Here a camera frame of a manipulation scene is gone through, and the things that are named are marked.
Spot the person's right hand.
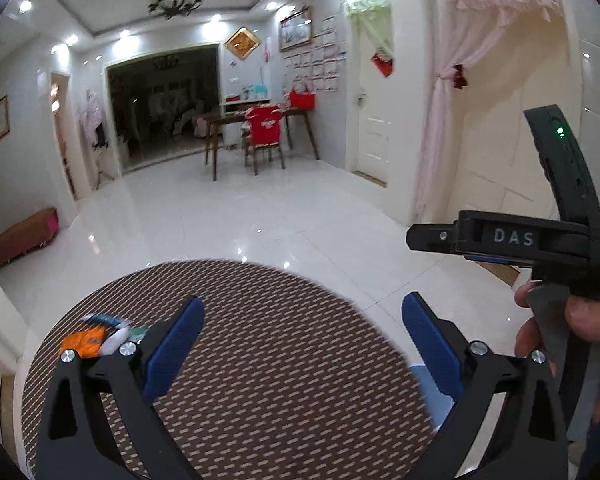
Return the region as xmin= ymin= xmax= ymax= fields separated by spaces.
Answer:
xmin=515 ymin=282 xmax=600 ymax=424

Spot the clothes rack with garments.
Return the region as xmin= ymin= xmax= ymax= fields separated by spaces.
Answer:
xmin=81 ymin=89 xmax=114 ymax=190

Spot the cream panel door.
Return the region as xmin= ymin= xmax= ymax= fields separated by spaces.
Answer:
xmin=445 ymin=12 xmax=570 ymax=220

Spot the brown patterned tablecloth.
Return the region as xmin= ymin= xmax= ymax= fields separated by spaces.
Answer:
xmin=22 ymin=260 xmax=434 ymax=479

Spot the gold diamond wall decoration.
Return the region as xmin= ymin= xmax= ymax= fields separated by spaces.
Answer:
xmin=224 ymin=27 xmax=261 ymax=61

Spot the red gift bag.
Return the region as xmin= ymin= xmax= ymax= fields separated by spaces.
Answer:
xmin=288 ymin=84 xmax=316 ymax=110

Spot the red paper door decoration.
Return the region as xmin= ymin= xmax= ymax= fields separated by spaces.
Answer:
xmin=370 ymin=49 xmax=393 ymax=78

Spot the framed wall picture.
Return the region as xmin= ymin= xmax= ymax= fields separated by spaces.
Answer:
xmin=278 ymin=6 xmax=313 ymax=52

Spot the white inner door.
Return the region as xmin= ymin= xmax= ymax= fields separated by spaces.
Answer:
xmin=356 ymin=24 xmax=391 ymax=184

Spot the pink lace curtain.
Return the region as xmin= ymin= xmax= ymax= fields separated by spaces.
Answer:
xmin=413 ymin=0 xmax=562 ymax=220

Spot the white tissue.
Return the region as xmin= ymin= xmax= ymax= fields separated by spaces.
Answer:
xmin=99 ymin=326 xmax=130 ymax=356

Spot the black chandelier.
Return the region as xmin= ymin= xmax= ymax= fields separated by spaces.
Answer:
xmin=147 ymin=0 xmax=204 ymax=21

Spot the light blue trash bin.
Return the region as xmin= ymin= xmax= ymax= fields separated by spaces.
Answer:
xmin=410 ymin=363 xmax=454 ymax=432

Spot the blue white snack wrapper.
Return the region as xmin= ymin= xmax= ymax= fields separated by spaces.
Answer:
xmin=81 ymin=313 xmax=131 ymax=330

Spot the dark wooden dining table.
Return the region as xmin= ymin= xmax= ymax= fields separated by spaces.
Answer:
xmin=204 ymin=104 xmax=321 ymax=181

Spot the brown pink bench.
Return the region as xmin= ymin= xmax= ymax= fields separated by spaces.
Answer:
xmin=0 ymin=207 xmax=60 ymax=266

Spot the red covered wooden chair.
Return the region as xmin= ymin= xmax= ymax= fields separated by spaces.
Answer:
xmin=244 ymin=105 xmax=286 ymax=176

